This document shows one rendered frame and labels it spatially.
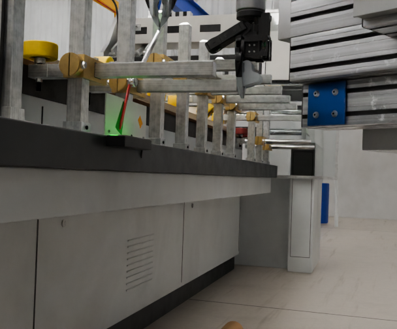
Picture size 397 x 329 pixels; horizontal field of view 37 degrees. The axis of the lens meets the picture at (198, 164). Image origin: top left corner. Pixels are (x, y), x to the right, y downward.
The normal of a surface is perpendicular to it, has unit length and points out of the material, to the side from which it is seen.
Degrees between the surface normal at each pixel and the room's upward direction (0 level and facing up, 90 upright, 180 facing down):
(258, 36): 90
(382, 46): 90
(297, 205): 90
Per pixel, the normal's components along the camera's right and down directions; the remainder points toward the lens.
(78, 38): -0.27, -0.03
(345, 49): -0.75, -0.04
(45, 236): 0.96, 0.03
